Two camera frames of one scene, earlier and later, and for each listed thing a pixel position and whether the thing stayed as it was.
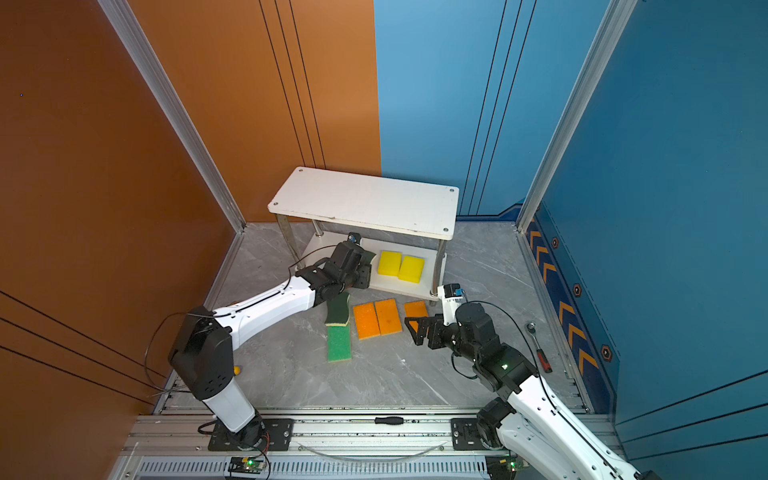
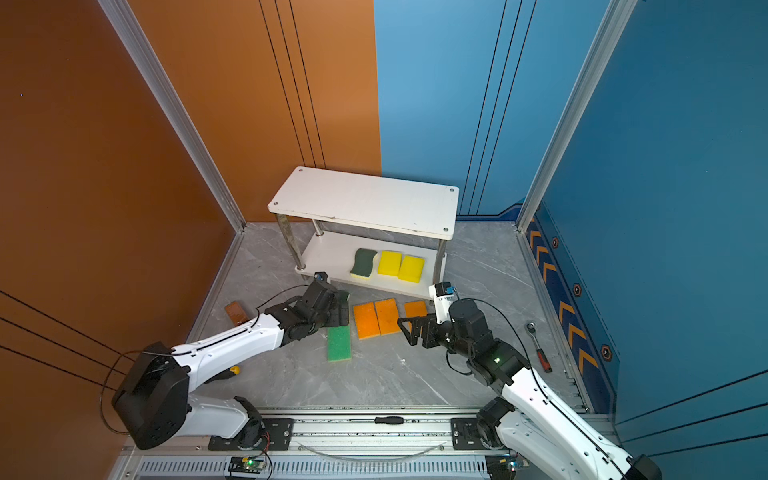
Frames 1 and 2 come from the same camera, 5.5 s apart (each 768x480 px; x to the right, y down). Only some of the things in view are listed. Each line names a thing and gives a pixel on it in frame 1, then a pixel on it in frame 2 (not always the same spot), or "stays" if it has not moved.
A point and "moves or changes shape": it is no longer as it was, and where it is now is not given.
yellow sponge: x=411 y=269 stays
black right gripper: x=423 y=328 stays
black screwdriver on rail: x=390 y=420 stays
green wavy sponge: x=339 y=345 moves or changes shape
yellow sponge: x=389 y=263 stays
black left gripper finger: x=362 y=278 -> x=343 y=297
